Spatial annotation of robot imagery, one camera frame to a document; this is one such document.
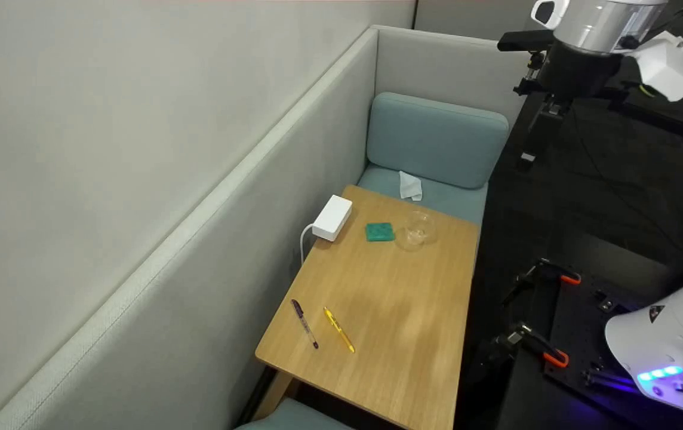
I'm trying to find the white cable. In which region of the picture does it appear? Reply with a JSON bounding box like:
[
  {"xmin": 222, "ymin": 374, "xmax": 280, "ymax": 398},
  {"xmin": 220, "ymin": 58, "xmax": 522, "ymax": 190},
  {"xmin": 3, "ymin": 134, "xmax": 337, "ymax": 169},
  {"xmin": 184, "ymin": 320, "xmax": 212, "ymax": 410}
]
[{"xmin": 299, "ymin": 223, "xmax": 317, "ymax": 265}]

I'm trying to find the black clamp with orange handle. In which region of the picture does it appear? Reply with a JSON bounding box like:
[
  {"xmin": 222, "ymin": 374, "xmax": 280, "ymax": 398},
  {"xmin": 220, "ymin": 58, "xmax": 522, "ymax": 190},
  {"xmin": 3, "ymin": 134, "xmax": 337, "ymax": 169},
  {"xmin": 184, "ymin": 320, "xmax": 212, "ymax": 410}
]
[
  {"xmin": 484, "ymin": 322, "xmax": 570, "ymax": 370},
  {"xmin": 500, "ymin": 258, "xmax": 583, "ymax": 306}
]

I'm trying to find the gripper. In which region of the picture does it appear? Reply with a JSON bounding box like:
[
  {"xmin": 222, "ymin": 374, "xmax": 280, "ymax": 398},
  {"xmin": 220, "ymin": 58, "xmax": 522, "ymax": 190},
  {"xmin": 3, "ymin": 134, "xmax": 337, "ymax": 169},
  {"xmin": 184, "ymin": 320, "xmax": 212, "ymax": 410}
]
[{"xmin": 517, "ymin": 41, "xmax": 627, "ymax": 171}]

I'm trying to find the green square sponge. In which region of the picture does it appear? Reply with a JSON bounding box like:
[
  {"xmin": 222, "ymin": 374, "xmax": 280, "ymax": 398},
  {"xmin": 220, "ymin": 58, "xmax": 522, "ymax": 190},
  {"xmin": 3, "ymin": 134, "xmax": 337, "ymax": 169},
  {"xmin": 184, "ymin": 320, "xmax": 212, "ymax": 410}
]
[{"xmin": 365, "ymin": 222, "xmax": 396, "ymax": 243}]

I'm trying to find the yellow pen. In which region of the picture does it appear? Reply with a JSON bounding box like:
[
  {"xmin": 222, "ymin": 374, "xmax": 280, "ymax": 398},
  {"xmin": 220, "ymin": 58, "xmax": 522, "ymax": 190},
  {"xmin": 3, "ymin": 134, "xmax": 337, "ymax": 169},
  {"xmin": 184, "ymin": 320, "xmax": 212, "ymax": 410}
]
[{"xmin": 323, "ymin": 306, "xmax": 356, "ymax": 354}]

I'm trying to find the white device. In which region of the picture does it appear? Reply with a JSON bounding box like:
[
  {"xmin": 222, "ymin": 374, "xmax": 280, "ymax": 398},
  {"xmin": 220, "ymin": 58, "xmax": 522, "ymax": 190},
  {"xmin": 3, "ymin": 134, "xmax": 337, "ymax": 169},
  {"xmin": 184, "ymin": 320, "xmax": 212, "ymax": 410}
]
[{"xmin": 311, "ymin": 194, "xmax": 353, "ymax": 242}]

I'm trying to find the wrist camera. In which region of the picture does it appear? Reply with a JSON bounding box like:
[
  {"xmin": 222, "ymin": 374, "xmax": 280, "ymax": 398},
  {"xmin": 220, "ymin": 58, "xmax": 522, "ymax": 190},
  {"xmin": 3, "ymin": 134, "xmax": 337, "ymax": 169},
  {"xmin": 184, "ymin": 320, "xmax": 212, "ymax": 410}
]
[{"xmin": 497, "ymin": 30, "xmax": 558, "ymax": 53}]

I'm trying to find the white crumpled tissue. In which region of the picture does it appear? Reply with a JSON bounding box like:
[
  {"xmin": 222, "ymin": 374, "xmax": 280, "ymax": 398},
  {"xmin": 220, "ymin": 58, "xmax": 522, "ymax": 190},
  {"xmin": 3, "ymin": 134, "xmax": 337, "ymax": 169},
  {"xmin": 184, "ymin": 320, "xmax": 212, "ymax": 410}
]
[{"xmin": 398, "ymin": 170, "xmax": 424, "ymax": 202}]

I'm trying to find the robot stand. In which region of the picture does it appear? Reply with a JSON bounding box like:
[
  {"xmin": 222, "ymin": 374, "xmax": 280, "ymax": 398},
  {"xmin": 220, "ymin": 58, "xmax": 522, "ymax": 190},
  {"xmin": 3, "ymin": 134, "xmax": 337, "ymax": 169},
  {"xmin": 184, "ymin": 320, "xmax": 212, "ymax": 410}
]
[{"xmin": 497, "ymin": 263, "xmax": 683, "ymax": 430}]

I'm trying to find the teal cushioned booth seat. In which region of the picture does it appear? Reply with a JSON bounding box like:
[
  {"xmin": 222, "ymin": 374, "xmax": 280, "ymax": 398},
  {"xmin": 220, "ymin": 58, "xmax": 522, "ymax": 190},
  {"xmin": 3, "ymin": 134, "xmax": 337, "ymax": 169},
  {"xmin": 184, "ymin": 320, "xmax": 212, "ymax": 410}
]
[
  {"xmin": 356, "ymin": 91, "xmax": 510, "ymax": 228},
  {"xmin": 233, "ymin": 398, "xmax": 355, "ymax": 430}
]

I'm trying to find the purple pen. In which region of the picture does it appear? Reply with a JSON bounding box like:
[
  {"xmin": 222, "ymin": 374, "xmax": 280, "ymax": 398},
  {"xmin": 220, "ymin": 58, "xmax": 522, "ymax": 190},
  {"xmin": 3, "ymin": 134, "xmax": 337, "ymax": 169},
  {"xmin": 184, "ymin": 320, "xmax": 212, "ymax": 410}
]
[{"xmin": 290, "ymin": 299, "xmax": 320, "ymax": 350}]

